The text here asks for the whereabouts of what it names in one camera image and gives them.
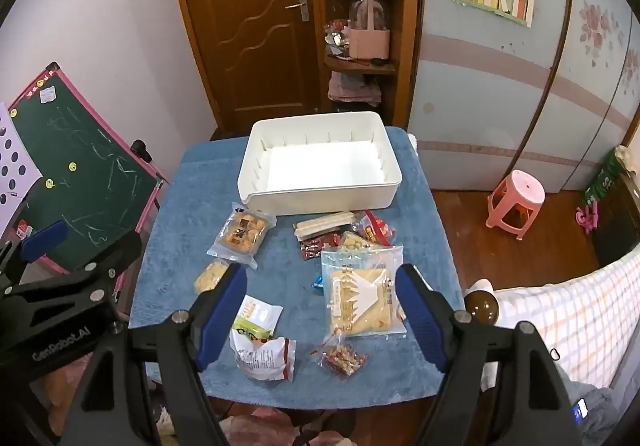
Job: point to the large clear pastry bag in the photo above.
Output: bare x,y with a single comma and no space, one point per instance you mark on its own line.
360,301

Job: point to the small clear nut packet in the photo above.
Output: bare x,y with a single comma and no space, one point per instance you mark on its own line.
342,357

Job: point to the pink floral cloth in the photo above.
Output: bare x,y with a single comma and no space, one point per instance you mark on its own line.
260,428

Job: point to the white paper with dark dots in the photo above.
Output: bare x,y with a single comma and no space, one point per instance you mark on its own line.
12,161

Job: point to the black knob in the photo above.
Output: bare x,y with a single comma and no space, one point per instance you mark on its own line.
141,151

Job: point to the crinkled snack bags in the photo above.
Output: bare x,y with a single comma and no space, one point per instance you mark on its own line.
336,37

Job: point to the clear packet of round cookies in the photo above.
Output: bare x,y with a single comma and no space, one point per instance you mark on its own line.
242,231

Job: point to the pink plastic stool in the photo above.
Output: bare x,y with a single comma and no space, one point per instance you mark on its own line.
522,186

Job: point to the blue fluffy table cover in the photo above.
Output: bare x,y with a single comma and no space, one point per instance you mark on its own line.
165,226

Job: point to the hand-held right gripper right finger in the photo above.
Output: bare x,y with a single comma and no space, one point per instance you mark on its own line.
422,321

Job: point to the pink basket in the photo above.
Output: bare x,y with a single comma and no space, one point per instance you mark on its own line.
367,43

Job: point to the green and white snack packet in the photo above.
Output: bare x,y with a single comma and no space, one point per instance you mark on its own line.
260,313

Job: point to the brown wooden door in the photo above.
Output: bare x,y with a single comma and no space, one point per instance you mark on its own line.
240,51

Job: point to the dark red snack packet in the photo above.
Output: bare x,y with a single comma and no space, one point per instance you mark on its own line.
315,248

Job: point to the wooden corner shelf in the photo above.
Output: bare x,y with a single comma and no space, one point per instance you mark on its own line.
405,26

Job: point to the bright red snack packet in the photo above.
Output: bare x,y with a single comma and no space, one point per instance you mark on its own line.
384,232

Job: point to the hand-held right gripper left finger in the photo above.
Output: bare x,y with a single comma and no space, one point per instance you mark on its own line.
220,316

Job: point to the pale floral sliding wardrobe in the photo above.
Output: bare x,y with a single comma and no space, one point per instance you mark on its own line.
475,91

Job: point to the checkered white blanket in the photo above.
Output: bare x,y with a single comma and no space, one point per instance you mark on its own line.
575,316

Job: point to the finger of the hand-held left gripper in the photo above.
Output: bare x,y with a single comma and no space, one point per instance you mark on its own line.
100,258
45,236

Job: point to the green chalkboard with pink frame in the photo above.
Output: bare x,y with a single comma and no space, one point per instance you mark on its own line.
90,161

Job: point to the white and red snack packet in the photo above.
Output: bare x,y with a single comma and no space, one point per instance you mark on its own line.
260,356

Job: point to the brown glossy ball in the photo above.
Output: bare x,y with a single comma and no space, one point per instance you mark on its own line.
481,307

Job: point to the clear puffed rice packet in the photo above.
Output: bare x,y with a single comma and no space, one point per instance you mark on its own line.
352,241

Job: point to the folded pink cloth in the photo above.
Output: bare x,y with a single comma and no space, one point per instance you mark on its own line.
352,88

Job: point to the clear packet with red trim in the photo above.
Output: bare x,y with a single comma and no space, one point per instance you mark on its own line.
367,221

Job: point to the grey fuzzy cloth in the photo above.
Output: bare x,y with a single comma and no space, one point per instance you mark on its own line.
595,411

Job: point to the beige wafer stick packet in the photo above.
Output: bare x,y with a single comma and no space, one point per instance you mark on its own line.
322,223

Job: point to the white plastic storage bin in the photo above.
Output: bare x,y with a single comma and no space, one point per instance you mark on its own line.
320,166

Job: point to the pink toy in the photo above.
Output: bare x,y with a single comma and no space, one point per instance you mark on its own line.
587,218

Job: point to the small yellow snack packet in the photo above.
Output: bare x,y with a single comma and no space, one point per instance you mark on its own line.
210,276

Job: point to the dark wooden cabinet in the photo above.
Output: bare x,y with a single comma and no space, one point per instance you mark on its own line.
617,231

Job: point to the green box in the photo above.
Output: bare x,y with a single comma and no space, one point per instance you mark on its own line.
602,181

